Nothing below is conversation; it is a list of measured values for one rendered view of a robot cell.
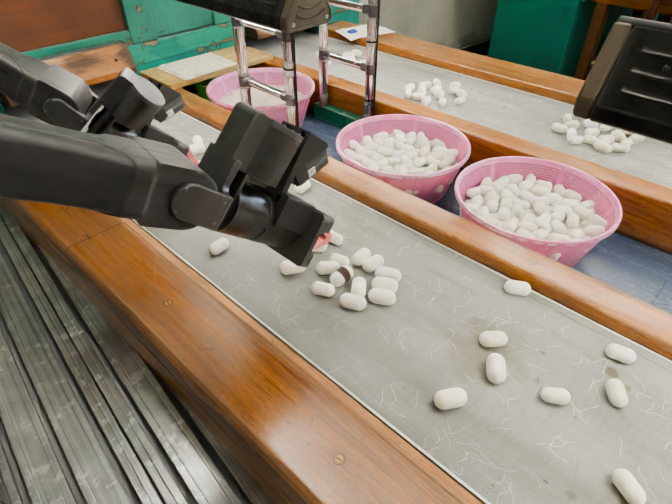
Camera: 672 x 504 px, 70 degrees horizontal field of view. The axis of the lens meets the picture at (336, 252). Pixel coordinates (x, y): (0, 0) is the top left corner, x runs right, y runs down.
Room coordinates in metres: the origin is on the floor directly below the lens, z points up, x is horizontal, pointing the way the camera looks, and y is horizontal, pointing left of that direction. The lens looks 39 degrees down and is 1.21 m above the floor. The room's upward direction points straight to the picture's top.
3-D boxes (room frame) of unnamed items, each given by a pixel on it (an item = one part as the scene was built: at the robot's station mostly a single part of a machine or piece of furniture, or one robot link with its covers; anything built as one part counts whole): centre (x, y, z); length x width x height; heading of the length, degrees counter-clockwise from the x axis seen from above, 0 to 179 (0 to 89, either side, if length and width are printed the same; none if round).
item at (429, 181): (0.88, -0.13, 0.72); 0.27 x 0.27 x 0.10
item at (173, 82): (1.34, 0.34, 0.77); 0.33 x 0.15 x 0.01; 136
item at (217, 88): (1.19, 0.19, 0.72); 0.27 x 0.27 x 0.10
